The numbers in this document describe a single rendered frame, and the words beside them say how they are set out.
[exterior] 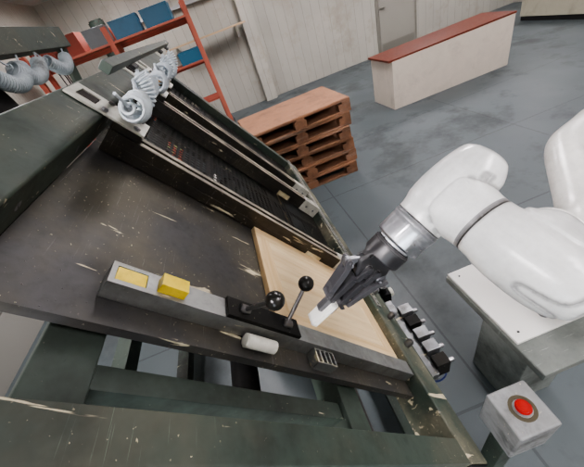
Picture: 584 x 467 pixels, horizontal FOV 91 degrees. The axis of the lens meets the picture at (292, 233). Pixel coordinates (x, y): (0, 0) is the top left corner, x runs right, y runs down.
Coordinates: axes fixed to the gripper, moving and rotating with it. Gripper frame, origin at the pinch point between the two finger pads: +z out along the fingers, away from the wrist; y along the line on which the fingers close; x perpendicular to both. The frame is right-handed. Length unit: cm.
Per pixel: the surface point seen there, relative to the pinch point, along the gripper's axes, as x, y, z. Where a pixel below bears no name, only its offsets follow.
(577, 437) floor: -17, 171, 0
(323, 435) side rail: -18.9, 1.6, 10.5
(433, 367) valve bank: 8, 77, 11
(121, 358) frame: 66, -3, 125
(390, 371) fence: 1.9, 44.5, 13.0
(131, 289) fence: 1.7, -34.2, 11.8
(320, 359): -0.9, 11.5, 13.2
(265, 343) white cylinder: -0.9, -5.9, 12.7
